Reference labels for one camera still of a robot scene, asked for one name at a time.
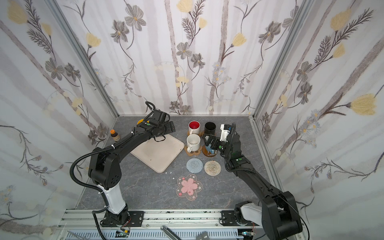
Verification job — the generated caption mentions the blue floral mug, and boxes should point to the blue floral mug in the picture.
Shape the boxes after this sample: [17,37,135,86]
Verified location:
[205,144,217,156]

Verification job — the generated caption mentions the speckled white mug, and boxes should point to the speckled white mug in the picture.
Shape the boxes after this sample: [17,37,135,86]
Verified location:
[187,134,201,152]

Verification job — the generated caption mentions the black mug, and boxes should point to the black mug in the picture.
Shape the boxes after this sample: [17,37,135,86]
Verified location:
[204,122,216,136]

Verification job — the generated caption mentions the cork paw print coaster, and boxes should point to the cork paw print coaster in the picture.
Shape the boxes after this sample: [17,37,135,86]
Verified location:
[184,146,203,157]

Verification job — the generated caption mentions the white mug red inside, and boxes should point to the white mug red inside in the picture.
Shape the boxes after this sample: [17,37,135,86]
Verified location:
[188,121,201,135]

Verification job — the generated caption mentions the white woven round coaster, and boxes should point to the white woven round coaster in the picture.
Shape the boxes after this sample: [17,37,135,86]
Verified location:
[204,161,222,176]

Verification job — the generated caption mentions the grey round coaster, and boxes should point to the grey round coaster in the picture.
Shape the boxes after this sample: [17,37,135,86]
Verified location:
[186,158,204,174]

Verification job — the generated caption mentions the beige serving tray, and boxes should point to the beige serving tray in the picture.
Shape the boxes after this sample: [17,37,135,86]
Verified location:
[131,135,185,173]

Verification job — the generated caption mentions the pink flower coaster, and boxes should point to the pink flower coaster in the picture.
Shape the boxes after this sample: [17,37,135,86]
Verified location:
[177,174,203,201]

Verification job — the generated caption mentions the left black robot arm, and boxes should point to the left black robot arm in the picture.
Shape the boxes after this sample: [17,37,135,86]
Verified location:
[70,109,176,227]

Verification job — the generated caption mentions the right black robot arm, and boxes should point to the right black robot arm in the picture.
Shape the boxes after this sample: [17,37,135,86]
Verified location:
[203,133,303,240]

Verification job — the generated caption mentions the small brown bottle orange cap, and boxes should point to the small brown bottle orange cap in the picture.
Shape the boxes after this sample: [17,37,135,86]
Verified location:
[110,130,121,142]

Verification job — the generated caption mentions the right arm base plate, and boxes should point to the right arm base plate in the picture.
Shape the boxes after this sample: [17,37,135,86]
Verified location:
[219,210,261,227]

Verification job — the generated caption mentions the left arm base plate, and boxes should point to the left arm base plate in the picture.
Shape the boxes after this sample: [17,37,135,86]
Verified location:
[100,211,145,227]

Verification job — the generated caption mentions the aluminium frame rail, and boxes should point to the aluminium frame rail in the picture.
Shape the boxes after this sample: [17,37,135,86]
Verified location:
[56,209,304,240]

